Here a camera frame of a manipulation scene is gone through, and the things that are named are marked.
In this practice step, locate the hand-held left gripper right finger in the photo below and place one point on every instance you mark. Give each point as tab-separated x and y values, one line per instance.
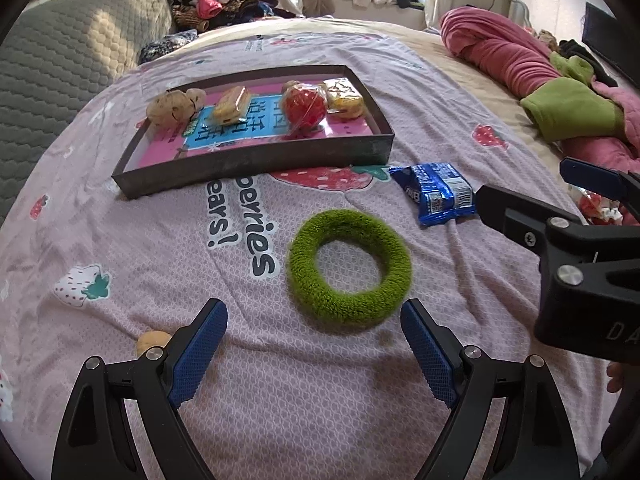
430	355

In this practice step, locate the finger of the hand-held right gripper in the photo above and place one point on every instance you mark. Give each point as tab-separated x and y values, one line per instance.
595	177
515	215

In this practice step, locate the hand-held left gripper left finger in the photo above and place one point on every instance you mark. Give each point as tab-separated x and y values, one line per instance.
197	355

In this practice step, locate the blue snack packet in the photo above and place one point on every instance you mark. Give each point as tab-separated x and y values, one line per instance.
435	192

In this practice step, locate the dark shallow cardboard box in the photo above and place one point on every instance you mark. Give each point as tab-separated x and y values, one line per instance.
260	160

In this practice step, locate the yellow snack packet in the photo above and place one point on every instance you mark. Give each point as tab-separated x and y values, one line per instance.
344	99

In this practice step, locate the brown cookie packet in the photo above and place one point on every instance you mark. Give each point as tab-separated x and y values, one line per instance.
167	109

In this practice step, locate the orange biscuit packet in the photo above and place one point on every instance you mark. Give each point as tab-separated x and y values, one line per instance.
231	105

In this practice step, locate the person's right hand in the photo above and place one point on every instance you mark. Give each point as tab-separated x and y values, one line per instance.
615	377

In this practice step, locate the red white snack packet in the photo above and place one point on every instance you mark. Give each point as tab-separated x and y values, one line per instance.
600	207

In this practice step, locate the green fleece cloth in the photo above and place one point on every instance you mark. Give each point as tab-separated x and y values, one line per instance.
570	105

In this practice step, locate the pink strawberry printed sheet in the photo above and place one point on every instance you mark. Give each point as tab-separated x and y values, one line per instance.
150	240

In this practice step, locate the black clothes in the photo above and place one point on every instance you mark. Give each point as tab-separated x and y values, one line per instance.
582	52

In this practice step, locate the black television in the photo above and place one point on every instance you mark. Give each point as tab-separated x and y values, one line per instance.
607	40

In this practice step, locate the pink blanket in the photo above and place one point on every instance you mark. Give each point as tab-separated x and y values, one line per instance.
500	55

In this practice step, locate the white framed mirror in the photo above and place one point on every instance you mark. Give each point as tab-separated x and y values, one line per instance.
517	10

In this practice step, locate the pink and blue book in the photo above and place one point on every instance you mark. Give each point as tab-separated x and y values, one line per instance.
250	132

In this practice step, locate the dark patterned cloth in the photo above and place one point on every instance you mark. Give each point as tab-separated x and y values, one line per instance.
165	46

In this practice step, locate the grey quilted headboard cover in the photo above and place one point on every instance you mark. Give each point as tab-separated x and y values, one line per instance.
65	60

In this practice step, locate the pile of mixed clothes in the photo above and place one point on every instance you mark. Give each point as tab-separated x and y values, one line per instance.
220	2

